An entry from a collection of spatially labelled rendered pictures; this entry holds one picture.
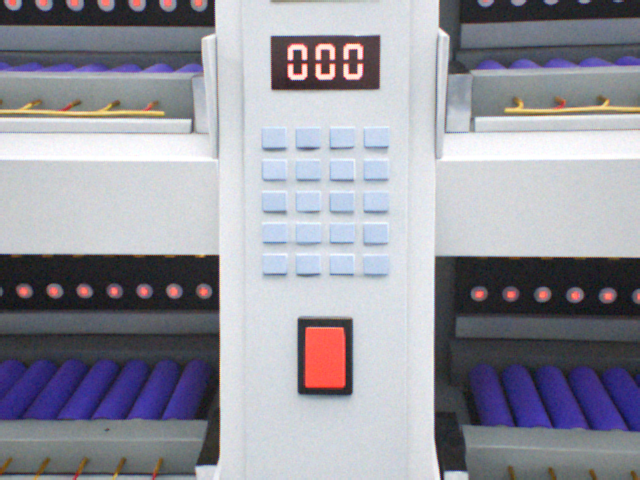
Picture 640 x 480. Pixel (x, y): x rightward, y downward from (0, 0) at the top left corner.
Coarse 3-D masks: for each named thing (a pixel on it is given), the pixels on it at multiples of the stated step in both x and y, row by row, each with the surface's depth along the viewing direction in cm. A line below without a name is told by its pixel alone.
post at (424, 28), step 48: (240, 0) 30; (432, 0) 30; (240, 48) 30; (432, 48) 30; (240, 96) 30; (432, 96) 30; (240, 144) 31; (432, 144) 30; (240, 192) 31; (432, 192) 30; (240, 240) 31; (432, 240) 30; (240, 288) 31; (432, 288) 31; (240, 336) 31; (432, 336) 31; (240, 384) 31; (432, 384) 31; (240, 432) 31; (432, 432) 31
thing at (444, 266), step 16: (448, 0) 49; (448, 16) 49; (448, 32) 49; (448, 48) 49; (448, 256) 50; (448, 272) 50; (448, 288) 50; (448, 304) 51; (448, 320) 51; (448, 336) 51
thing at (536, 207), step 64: (512, 0) 46; (576, 0) 46; (448, 64) 37; (512, 64) 44; (576, 64) 45; (448, 128) 35; (512, 128) 34; (576, 128) 34; (448, 192) 31; (512, 192) 30; (576, 192) 30; (512, 256) 32; (576, 256) 31
